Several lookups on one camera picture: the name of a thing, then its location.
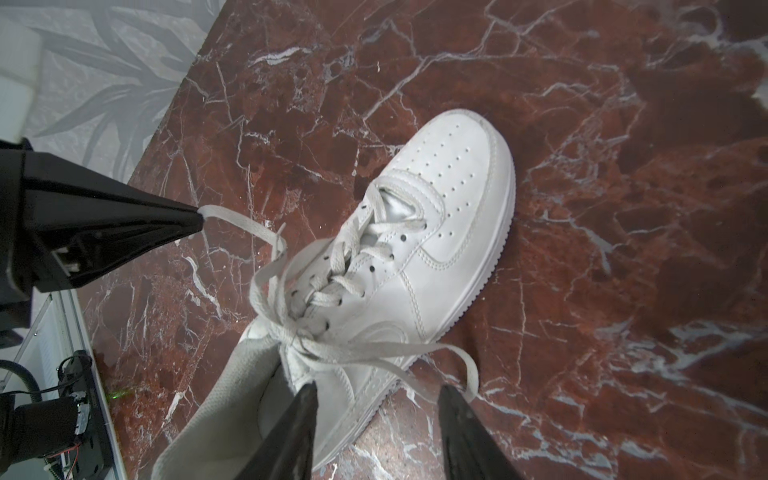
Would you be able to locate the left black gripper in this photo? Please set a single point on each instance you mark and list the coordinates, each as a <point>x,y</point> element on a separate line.
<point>80,226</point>

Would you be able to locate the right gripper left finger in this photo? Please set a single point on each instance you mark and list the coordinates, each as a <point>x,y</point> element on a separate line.
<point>287,452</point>

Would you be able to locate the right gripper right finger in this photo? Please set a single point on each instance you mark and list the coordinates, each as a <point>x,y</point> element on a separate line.
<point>469,451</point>

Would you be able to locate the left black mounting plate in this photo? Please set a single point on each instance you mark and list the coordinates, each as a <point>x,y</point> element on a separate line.
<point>91,456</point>

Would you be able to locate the white sneaker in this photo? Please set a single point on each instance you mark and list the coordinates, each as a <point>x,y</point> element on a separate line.
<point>350,314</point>

